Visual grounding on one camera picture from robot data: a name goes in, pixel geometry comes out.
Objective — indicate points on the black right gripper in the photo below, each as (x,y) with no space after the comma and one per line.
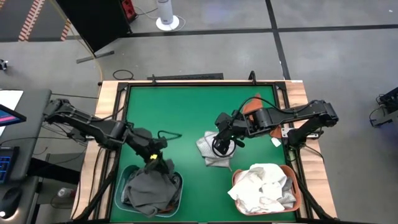
(233,126)

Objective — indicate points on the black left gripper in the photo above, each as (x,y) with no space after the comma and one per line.
(146,143)

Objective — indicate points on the light grey waffle towel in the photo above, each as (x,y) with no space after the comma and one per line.
(205,146)

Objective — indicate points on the dark grey waffle towel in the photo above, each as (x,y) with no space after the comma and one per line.
(152,193)

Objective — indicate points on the plain white towel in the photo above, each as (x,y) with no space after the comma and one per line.
(258,186)

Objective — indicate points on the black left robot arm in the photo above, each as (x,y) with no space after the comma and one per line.
(93,127)

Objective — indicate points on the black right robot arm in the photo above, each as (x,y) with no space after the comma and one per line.
(295,113)

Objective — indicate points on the orange plastic basket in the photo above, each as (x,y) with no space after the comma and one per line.
(235,179)

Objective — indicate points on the teal plastic basket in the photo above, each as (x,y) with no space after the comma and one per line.
(119,183)

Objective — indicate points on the small white tag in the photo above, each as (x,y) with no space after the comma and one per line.
(275,142)

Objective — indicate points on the black floor strip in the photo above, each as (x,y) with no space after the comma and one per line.
(186,76)

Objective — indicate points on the clear plastic bottle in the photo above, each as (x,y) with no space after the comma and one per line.
(65,193)

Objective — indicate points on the black desk crossbar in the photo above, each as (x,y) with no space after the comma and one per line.
(53,171)

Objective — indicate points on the grey desk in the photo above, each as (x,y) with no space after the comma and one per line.
(34,140)

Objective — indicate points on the white cylindrical tower fan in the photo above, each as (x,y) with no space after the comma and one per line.
(166,14)

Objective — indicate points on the black computer mouse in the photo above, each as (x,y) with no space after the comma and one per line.
(11,202)

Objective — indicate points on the computer monitor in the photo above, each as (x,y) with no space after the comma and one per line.
(9,115)

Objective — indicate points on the black partition board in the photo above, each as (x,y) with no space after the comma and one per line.
(93,21)

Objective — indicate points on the red power box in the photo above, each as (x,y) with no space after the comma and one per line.
(128,7)

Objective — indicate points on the white paper sheet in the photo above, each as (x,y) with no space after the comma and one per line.
(9,98)

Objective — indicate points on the small grey floor device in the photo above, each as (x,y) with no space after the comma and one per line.
(3,64)

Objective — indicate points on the black metal table frame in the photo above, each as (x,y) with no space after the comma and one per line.
(202,83)

